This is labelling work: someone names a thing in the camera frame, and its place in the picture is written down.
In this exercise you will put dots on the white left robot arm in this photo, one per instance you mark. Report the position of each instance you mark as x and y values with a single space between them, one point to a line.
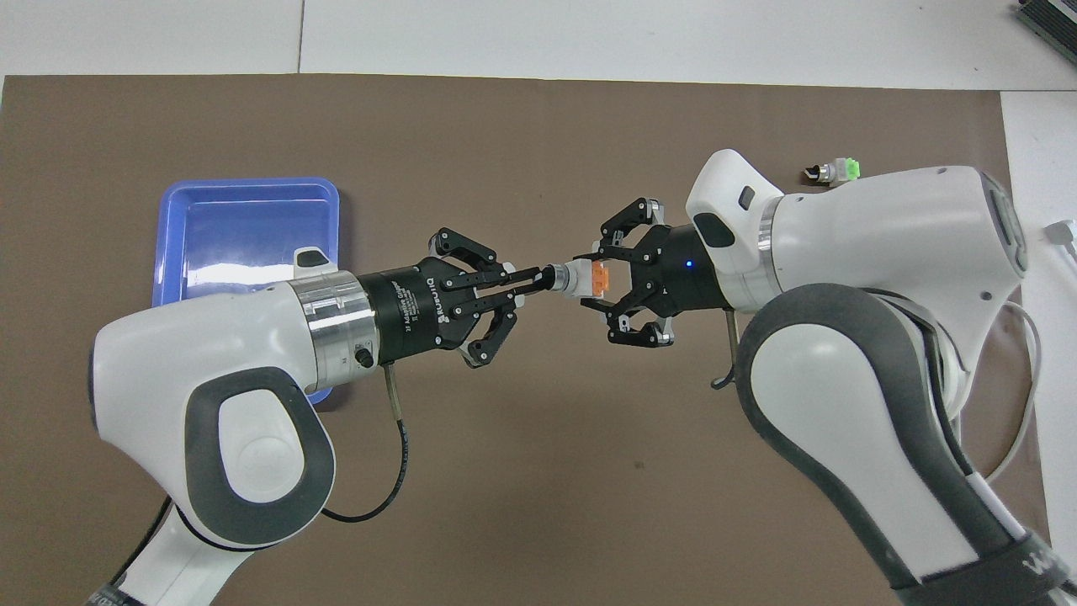
168 362

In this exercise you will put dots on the dark ribbed device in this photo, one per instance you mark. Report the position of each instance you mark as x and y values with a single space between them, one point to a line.
1052 17

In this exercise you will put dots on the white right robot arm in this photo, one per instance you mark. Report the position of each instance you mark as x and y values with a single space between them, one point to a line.
883 236

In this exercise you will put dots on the brown table mat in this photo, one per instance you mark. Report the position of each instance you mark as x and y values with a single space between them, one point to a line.
538 463

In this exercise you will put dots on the white selector switch green block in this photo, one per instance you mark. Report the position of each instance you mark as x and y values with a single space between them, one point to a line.
837 171

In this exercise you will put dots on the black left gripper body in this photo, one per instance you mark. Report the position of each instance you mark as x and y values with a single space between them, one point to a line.
412 307

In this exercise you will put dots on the blue plastic tray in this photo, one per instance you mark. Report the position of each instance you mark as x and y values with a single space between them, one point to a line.
244 227

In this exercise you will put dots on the white selector switch orange block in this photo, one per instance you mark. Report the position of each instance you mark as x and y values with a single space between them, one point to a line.
580 278

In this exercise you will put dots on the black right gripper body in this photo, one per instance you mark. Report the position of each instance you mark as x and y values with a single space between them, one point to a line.
686 278

